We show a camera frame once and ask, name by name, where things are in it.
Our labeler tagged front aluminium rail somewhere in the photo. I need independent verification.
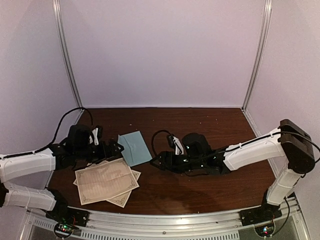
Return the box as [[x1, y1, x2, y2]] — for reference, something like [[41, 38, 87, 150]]
[[18, 196, 311, 240]]

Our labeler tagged beige ornate letter paper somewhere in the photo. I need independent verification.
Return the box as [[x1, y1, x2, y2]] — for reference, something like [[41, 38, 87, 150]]
[[74, 157, 140, 206]]

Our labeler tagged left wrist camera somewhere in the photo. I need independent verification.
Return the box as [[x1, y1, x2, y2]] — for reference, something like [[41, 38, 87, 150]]
[[89, 125, 103, 146]]

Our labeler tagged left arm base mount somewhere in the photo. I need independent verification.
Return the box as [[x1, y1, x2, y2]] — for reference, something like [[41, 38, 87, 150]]
[[43, 207, 89, 240]]

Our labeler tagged right aluminium frame post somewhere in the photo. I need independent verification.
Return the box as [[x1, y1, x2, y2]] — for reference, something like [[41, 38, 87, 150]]
[[241, 0, 273, 112]]

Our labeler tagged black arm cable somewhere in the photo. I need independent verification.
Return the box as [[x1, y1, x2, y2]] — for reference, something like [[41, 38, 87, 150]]
[[151, 129, 176, 158], [32, 107, 94, 153]]

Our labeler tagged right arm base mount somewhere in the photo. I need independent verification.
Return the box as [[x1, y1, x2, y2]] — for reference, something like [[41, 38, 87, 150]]
[[239, 206, 282, 238]]

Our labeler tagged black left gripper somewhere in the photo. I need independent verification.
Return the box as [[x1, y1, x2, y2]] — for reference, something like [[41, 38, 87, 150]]
[[74, 139, 124, 165]]

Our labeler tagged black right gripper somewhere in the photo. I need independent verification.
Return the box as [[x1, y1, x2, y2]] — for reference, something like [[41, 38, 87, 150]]
[[149, 151, 205, 174]]

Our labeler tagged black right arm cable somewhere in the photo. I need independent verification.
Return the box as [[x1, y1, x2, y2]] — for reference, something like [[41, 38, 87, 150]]
[[151, 129, 176, 158]]

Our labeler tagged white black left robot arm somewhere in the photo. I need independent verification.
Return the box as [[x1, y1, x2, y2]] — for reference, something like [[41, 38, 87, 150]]
[[0, 124, 124, 222]]

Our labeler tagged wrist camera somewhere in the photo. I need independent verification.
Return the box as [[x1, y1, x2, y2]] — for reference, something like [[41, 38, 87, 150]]
[[167, 134, 184, 155], [89, 125, 103, 146]]

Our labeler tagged light blue envelope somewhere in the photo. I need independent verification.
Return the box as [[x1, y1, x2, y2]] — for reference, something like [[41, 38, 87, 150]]
[[117, 131, 152, 167]]

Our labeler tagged aluminium frame post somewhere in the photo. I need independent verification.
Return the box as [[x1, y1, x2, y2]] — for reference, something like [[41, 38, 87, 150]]
[[52, 0, 83, 107], [241, 0, 273, 112]]

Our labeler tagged left aluminium frame post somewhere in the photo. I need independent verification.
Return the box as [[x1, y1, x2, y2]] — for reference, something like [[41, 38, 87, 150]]
[[52, 0, 83, 107]]

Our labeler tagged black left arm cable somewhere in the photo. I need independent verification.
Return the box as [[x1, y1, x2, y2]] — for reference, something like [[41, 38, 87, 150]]
[[32, 107, 94, 153]]

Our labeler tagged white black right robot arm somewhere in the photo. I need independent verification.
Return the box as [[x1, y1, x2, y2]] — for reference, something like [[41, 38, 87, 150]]
[[149, 119, 318, 221]]

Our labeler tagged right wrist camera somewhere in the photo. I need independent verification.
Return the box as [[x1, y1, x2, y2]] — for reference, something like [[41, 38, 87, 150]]
[[167, 134, 184, 155]]

